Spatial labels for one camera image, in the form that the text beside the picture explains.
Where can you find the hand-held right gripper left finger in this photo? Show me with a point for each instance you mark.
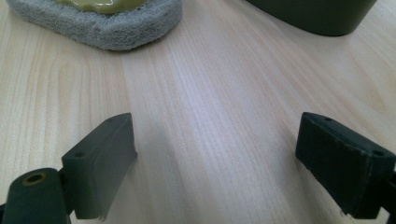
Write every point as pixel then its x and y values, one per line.
pixel 96 168

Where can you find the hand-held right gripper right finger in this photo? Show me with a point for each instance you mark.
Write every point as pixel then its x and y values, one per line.
pixel 342 165

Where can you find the grey scouring pad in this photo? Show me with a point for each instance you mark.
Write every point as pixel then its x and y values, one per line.
pixel 102 29

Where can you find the dark green container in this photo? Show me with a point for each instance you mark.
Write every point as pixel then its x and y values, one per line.
pixel 314 15

